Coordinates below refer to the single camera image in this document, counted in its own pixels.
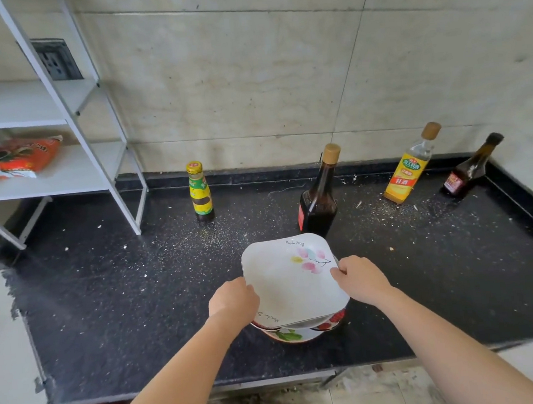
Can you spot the person's left forearm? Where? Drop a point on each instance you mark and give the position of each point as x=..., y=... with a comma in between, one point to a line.
x=172, y=396

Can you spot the strawberry print plate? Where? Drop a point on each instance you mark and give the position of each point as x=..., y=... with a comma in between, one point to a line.
x=336, y=317

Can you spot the grey wall socket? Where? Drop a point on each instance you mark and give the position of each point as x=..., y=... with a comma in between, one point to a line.
x=58, y=62

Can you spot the white square plate pink flower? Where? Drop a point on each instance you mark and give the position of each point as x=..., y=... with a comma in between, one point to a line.
x=294, y=295

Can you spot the person's right hand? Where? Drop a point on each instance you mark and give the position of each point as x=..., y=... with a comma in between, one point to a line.
x=361, y=279

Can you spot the black speckled countertop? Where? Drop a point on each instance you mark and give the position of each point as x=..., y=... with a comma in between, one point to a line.
x=141, y=315

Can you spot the dark bottle tan cap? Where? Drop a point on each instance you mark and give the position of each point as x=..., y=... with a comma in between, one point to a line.
x=317, y=213

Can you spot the person's right forearm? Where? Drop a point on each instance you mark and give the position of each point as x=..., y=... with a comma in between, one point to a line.
x=450, y=351

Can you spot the white metal shelf rack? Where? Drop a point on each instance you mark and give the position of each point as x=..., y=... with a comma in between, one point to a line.
x=71, y=173

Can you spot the clear bottle yellow label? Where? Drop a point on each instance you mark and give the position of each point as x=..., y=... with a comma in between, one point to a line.
x=405, y=176

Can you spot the person's left hand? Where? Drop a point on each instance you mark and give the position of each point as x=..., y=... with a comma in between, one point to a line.
x=234, y=303

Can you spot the small green yellow label bottle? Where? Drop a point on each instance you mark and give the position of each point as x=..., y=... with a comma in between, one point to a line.
x=200, y=196

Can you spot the brown bottle black cap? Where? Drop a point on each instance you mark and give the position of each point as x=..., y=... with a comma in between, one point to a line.
x=462, y=179

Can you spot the orange snack packet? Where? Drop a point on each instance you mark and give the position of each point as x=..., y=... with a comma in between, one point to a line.
x=18, y=157

